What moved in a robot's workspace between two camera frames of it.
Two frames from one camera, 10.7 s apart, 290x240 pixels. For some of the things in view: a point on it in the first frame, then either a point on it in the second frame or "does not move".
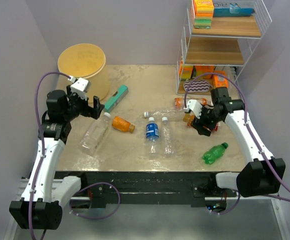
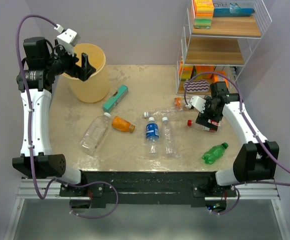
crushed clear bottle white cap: [165, 112] does not move
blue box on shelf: [218, 12] does not move
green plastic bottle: [214, 153] does not move
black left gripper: [87, 111] → [82, 73]
